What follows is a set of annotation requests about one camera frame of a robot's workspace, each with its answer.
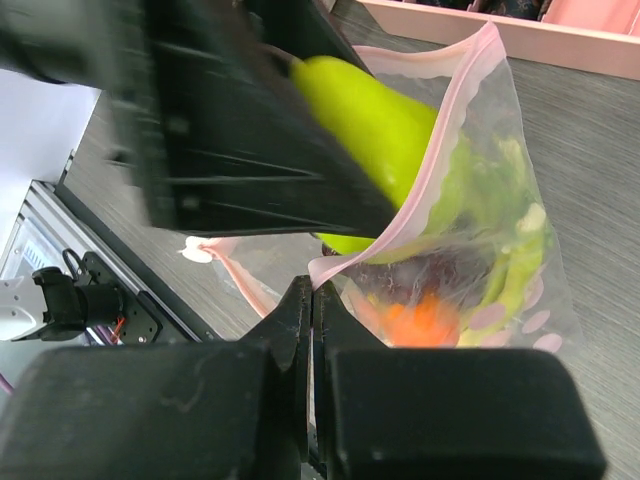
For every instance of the dark purple grape bunch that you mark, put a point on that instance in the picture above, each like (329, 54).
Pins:
(457, 275)

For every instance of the green pear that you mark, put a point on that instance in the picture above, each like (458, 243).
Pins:
(385, 131)

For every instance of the green white celery stalk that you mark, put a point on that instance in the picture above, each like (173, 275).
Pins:
(491, 196)

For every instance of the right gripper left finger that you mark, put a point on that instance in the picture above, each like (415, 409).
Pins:
(210, 410)

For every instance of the black items in organizer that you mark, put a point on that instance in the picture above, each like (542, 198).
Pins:
(519, 9)

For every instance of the pink compartment organizer box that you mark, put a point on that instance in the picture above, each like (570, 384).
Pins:
(592, 36)

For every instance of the orange tangerine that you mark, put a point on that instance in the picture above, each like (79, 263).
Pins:
(430, 323)

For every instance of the clear pink zip top bag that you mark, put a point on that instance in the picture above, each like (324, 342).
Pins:
(471, 85)

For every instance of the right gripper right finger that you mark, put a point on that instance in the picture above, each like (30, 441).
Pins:
(392, 413)

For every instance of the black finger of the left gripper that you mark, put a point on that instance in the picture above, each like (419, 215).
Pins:
(220, 141)

